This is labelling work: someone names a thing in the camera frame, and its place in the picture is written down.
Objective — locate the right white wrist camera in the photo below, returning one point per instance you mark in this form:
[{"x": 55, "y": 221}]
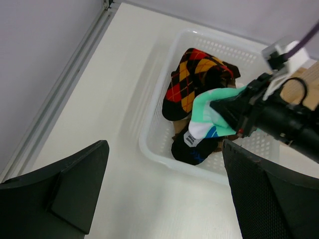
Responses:
[{"x": 284, "y": 57}]

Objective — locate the mint green sock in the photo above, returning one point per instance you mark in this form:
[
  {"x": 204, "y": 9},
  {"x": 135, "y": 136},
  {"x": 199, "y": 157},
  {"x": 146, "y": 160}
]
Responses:
[{"x": 206, "y": 122}]

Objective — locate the red yellow argyle sock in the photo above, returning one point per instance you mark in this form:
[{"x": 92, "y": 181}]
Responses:
[{"x": 197, "y": 72}]

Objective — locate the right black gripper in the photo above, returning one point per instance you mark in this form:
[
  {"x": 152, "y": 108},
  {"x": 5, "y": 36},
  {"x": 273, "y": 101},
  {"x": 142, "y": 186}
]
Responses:
[{"x": 249, "y": 111}]

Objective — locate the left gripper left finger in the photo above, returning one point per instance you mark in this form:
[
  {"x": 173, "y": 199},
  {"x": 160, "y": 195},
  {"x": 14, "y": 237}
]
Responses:
[{"x": 57, "y": 201}]

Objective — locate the brown argyle sock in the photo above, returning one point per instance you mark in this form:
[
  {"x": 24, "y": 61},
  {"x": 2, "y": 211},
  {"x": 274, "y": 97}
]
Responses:
[{"x": 230, "y": 75}]

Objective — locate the wooden rack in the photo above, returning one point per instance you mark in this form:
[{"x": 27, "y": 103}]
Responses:
[{"x": 300, "y": 94}]

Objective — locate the white plastic basket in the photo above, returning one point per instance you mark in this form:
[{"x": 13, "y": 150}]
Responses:
[{"x": 157, "y": 133}]

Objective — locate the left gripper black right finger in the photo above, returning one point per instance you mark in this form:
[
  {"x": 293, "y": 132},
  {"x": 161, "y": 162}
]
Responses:
[{"x": 271, "y": 201}]

